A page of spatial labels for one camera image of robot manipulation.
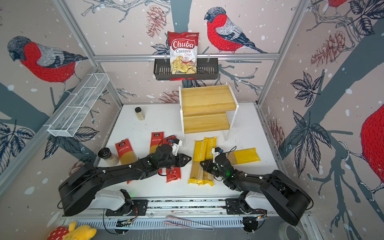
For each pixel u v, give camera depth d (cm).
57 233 62
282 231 65
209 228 69
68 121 71
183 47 84
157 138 98
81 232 63
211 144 93
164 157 65
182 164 75
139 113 106
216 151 81
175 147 76
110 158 83
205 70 95
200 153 89
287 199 42
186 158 78
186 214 73
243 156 90
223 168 66
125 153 92
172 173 83
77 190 42
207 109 74
